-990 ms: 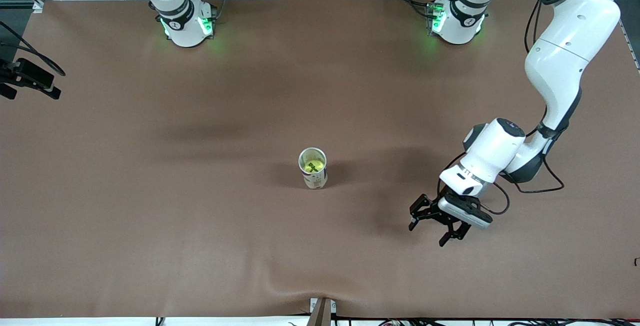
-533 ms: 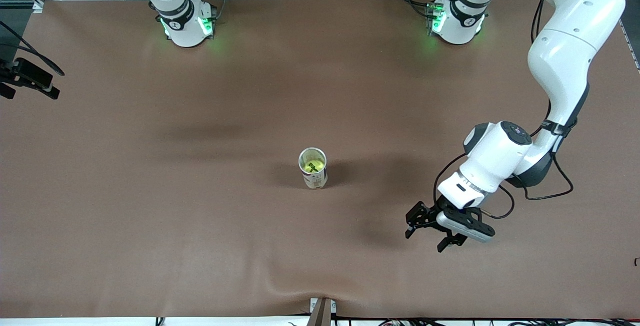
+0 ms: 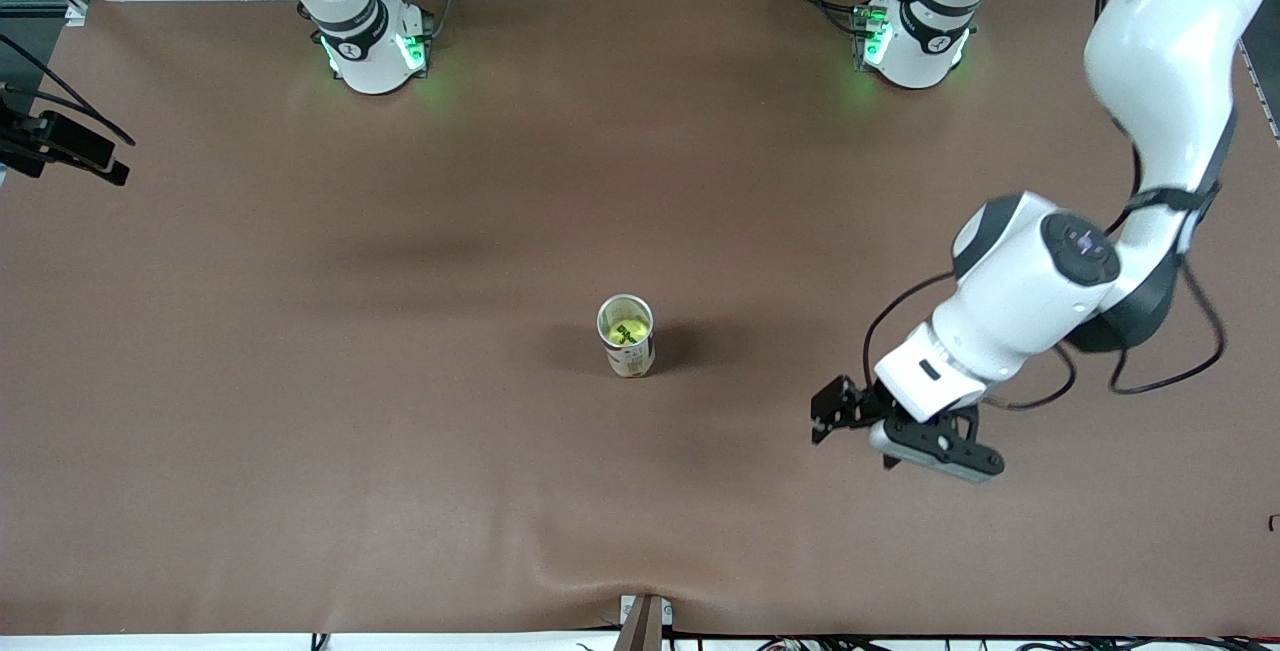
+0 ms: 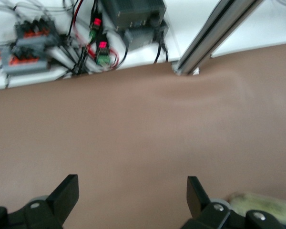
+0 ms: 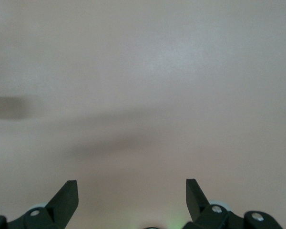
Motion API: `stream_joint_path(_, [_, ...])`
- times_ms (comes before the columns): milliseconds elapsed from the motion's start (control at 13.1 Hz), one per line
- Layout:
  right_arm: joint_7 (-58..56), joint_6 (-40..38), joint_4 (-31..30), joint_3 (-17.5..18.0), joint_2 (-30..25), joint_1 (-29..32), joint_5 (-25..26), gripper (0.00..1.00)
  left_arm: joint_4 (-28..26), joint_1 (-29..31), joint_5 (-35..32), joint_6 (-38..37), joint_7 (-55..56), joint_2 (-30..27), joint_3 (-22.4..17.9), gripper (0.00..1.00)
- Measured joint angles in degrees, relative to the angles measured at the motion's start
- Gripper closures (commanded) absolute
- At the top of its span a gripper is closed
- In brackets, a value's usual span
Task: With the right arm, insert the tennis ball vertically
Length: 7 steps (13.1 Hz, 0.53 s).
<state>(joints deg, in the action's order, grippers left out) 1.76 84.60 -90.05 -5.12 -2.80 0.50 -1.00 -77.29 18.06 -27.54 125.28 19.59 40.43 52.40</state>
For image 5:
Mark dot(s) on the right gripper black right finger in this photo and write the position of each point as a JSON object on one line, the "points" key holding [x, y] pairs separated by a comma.
{"points": [[205, 218]]}

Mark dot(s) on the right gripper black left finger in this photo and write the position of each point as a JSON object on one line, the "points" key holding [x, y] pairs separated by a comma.
{"points": [[50, 218]]}

